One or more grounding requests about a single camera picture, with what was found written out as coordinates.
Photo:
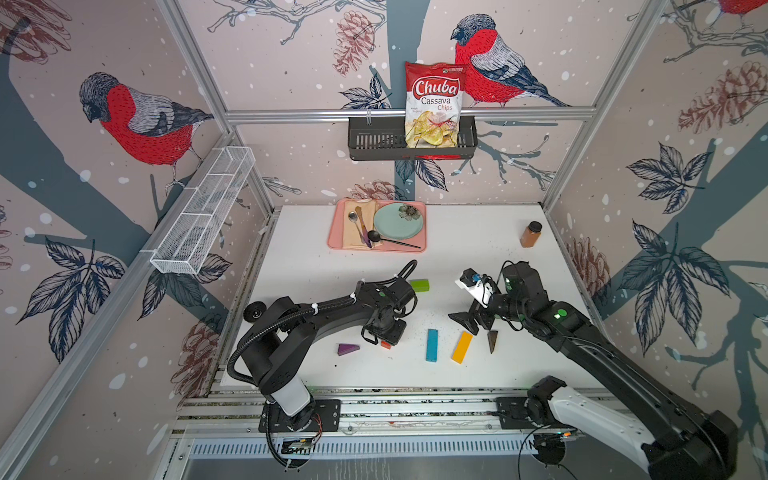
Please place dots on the Chuba cassava chips bag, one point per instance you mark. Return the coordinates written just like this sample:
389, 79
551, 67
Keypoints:
434, 97

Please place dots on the green rectangular block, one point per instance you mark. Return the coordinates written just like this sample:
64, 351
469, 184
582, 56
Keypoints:
420, 285

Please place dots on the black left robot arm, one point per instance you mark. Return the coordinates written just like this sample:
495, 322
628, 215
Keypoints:
269, 355

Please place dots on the gold purple knife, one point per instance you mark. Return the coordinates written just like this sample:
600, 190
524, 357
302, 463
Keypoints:
359, 213

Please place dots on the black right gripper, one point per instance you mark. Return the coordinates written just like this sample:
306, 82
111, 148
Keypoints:
467, 321

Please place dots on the black lid shaker jar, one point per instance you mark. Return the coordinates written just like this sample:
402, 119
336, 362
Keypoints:
254, 311

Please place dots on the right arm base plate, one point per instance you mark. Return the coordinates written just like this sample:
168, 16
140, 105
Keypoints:
510, 414

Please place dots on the pink tray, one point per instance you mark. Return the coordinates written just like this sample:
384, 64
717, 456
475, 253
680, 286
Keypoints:
334, 240

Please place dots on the beige napkin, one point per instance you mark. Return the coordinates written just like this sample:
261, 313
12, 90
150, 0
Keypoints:
350, 238

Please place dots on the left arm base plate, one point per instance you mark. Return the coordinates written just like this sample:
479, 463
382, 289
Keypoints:
318, 415

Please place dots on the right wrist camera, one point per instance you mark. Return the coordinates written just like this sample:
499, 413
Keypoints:
480, 287

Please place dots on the teal long block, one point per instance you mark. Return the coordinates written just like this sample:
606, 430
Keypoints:
431, 354

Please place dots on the dark brown triangle block lower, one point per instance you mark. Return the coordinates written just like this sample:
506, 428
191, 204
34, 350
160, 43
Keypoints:
492, 337

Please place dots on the brown spice bottle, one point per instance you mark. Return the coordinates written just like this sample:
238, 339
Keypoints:
531, 234

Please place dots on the black spoon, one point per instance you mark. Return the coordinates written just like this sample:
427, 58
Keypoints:
376, 237

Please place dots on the black wall basket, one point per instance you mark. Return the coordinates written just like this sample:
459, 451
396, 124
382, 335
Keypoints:
383, 139

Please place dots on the yellow long block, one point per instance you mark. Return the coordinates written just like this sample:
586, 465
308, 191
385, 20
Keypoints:
460, 351

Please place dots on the silver spoon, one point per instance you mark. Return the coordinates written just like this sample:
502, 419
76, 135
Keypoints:
353, 217

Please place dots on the purple triangle block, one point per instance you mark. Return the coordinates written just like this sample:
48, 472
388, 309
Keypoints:
346, 348

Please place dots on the white wire wall basket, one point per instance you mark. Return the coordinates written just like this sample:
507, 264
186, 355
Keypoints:
195, 230

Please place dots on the mint green flower plate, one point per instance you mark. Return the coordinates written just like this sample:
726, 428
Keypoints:
398, 221

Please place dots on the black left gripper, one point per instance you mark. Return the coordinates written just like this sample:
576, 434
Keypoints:
396, 337

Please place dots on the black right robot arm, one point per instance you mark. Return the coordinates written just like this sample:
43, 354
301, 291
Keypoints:
663, 434

